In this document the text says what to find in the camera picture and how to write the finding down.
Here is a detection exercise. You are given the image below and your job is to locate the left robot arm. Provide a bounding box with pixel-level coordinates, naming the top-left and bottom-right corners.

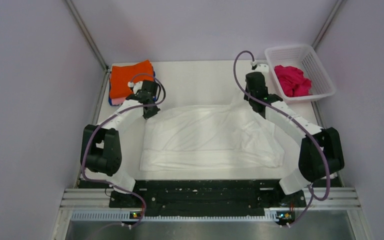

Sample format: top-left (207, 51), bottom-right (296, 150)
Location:
top-left (80, 79), bottom-right (166, 207)

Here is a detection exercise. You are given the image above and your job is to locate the folded orange t shirt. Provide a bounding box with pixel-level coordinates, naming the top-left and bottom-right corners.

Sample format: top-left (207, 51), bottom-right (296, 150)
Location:
top-left (109, 60), bottom-right (155, 100)

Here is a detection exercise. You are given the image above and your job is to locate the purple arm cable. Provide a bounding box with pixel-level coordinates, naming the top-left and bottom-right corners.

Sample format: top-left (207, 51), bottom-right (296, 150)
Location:
top-left (80, 73), bottom-right (167, 229)
top-left (233, 50), bottom-right (331, 228)

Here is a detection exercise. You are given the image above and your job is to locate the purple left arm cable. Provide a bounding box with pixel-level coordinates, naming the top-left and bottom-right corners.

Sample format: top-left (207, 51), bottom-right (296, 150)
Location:
top-left (80, 73), bottom-right (167, 229)

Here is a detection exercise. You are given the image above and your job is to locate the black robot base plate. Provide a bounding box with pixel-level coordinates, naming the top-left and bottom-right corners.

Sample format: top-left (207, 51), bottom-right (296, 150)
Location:
top-left (77, 178), bottom-right (342, 219)

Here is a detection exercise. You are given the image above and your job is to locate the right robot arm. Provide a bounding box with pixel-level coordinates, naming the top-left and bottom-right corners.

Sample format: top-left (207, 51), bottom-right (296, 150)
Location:
top-left (244, 71), bottom-right (345, 206)

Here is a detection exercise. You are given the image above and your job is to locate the crumpled magenta t shirt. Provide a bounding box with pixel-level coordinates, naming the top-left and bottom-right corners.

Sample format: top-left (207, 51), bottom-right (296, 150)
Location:
top-left (274, 65), bottom-right (312, 98)

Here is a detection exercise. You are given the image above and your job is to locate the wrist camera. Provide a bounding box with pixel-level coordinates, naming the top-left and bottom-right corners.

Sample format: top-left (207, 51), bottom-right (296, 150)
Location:
top-left (251, 61), bottom-right (270, 74)
top-left (127, 81), bottom-right (143, 94)

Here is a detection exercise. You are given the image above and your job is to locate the folded pink t shirt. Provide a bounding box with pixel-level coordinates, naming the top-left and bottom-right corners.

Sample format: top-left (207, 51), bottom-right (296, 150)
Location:
top-left (112, 97), bottom-right (126, 106)

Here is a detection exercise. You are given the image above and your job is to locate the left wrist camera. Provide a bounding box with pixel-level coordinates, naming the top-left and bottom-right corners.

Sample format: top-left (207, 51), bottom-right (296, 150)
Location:
top-left (127, 81), bottom-right (143, 94)

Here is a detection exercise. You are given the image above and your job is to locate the white printed t shirt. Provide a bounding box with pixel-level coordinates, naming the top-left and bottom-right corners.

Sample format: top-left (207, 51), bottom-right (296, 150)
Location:
top-left (140, 95), bottom-right (285, 172)

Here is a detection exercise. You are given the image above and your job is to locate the white plastic laundry basket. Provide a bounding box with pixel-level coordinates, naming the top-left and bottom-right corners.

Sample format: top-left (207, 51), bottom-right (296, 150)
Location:
top-left (264, 44), bottom-right (337, 104)

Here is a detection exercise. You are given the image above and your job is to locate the aluminium frame rail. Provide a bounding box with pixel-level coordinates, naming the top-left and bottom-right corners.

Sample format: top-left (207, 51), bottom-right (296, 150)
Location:
top-left (59, 187), bottom-right (361, 224)

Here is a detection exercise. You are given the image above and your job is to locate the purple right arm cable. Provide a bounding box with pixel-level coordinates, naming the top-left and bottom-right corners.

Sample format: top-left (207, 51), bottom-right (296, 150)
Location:
top-left (233, 50), bottom-right (331, 228)

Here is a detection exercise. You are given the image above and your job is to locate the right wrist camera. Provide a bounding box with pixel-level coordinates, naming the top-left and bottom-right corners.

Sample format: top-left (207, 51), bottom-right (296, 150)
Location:
top-left (251, 61), bottom-right (270, 74)

